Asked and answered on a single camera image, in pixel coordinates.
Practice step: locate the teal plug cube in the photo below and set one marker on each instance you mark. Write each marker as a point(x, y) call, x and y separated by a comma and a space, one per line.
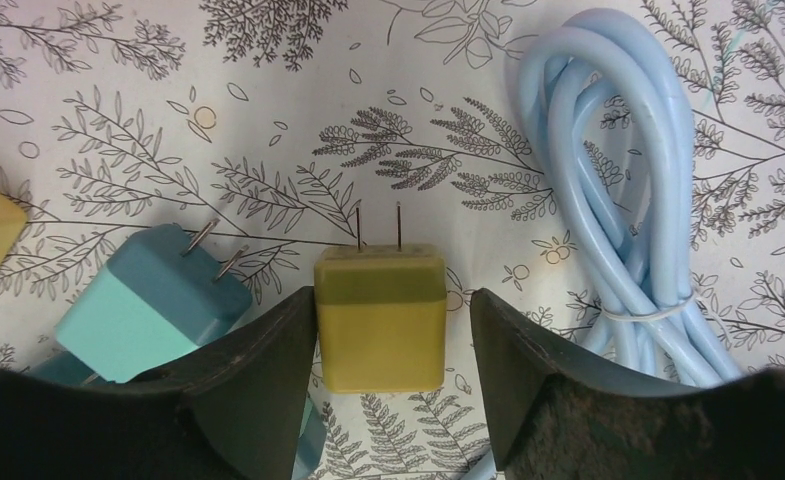
point(66, 369)
point(159, 297)

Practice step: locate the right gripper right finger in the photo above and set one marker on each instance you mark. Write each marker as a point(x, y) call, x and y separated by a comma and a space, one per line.
point(557, 411)

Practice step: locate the blue power strip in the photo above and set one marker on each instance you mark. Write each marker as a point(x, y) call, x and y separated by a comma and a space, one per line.
point(612, 128)

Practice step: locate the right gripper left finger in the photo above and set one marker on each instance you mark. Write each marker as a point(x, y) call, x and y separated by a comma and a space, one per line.
point(229, 410)

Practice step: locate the floral table mat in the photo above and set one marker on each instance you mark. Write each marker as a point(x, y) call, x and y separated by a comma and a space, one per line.
point(278, 117)

